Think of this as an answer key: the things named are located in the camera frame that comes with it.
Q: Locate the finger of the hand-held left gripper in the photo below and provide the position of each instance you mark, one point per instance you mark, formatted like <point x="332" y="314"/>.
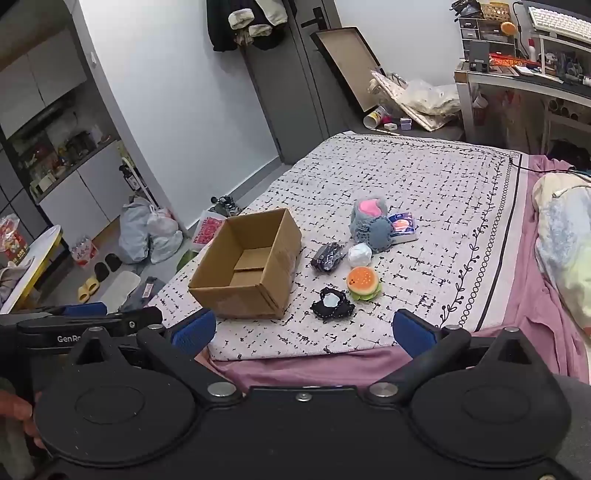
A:
<point x="129" y="321"/>
<point x="85" y="308"/>

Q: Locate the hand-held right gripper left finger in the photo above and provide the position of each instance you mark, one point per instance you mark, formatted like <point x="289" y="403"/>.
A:
<point x="194" y="330"/>

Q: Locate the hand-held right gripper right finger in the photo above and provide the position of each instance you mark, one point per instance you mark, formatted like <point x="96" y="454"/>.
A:
<point x="413" y="332"/>

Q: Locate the plush burger toy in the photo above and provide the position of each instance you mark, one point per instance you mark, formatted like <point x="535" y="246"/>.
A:
<point x="362" y="281"/>

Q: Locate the brown cardboard box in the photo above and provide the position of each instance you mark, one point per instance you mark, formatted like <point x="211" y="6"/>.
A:
<point x="258" y="295"/>

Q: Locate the black and white scrunchie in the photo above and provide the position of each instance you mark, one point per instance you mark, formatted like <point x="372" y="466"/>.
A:
<point x="332" y="305"/>

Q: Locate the white soft ball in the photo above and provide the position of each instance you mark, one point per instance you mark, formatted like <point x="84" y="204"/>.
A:
<point x="360" y="255"/>

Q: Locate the blue grey plush ball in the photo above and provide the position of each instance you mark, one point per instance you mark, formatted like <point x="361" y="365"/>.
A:
<point x="382" y="234"/>

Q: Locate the blue tissue packet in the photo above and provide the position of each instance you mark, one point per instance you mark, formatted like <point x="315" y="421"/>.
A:
<point x="404" y="227"/>

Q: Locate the dark foil packet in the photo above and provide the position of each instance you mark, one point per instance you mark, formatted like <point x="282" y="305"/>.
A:
<point x="328" y="257"/>

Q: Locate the grey pink plush paw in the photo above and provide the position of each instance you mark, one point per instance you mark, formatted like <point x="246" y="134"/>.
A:
<point x="367" y="210"/>

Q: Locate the person's left hand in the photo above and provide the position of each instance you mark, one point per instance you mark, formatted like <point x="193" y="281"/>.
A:
<point x="14" y="408"/>

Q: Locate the yellow slippers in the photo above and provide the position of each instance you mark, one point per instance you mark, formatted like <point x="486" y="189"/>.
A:
<point x="88" y="290"/>

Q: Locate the grey cloth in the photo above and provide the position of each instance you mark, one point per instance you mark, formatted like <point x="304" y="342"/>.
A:
<point x="143" y="295"/>

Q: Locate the white floor mat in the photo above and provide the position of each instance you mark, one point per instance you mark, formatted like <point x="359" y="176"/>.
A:
<point x="119" y="286"/>

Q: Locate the black slippers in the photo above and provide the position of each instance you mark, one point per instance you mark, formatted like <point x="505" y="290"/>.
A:
<point x="108" y="266"/>

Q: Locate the red drink pack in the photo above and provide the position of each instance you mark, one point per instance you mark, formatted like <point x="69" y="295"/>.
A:
<point x="83" y="251"/>

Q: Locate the white round table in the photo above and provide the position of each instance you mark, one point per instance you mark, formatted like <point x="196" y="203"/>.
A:
<point x="32" y="265"/>

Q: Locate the red gift box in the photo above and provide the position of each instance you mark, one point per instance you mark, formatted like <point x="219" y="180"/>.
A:
<point x="13" y="240"/>

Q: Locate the red patterned bag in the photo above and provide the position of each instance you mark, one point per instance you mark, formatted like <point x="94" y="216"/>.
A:
<point x="207" y="230"/>

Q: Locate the white grey cabinet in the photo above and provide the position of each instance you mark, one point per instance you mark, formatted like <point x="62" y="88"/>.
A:
<point x="87" y="189"/>

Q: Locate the white black-patterned blanket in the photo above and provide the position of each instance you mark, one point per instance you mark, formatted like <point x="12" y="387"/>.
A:
<point x="429" y="194"/>

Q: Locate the shelf clutter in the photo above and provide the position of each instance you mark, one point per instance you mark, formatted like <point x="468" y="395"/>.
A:
<point x="60" y="152"/>

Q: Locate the pillow on bed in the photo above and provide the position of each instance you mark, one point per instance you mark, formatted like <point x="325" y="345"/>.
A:
<point x="565" y="240"/>

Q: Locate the wooden stick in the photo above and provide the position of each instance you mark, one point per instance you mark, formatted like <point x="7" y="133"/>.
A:
<point x="388" y="131"/>

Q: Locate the small purple box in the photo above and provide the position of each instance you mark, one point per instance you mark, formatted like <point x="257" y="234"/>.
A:
<point x="406" y="123"/>

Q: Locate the patterned tote bag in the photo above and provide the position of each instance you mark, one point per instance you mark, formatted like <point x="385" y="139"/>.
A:
<point x="429" y="117"/>

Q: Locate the paper cup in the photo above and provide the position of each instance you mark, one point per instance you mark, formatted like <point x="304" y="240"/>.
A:
<point x="373" y="119"/>

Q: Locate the clear plastic bag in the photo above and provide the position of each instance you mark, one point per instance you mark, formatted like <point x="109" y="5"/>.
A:
<point x="431" y="97"/>

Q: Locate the grey door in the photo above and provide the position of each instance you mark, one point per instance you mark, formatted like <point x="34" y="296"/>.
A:
<point x="286" y="92"/>

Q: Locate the white desk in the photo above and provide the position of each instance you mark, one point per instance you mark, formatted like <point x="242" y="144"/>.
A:
<point x="503" y="77"/>

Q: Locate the black stand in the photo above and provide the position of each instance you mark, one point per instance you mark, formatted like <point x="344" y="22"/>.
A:
<point x="478" y="53"/>

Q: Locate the red flat box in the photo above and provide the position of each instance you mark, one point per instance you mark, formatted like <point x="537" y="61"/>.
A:
<point x="508" y="59"/>

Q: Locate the black hanging coat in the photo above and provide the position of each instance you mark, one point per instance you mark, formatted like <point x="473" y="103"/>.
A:
<point x="221" y="27"/>

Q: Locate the white bottle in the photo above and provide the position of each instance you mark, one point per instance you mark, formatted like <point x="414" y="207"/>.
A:
<point x="533" y="50"/>

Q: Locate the grey drawer organiser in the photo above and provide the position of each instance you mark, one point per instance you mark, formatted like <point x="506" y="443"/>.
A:
<point x="489" y="30"/>

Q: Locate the orange round toy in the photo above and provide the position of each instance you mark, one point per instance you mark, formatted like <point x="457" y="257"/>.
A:
<point x="509" y="27"/>

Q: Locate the wicker basket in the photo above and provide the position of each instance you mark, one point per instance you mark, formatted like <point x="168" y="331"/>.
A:
<point x="495" y="11"/>

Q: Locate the white keyboard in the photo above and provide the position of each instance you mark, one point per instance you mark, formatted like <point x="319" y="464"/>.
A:
<point x="554" y="18"/>

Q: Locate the black picture frame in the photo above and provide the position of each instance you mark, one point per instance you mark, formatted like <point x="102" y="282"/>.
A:
<point x="351" y="64"/>

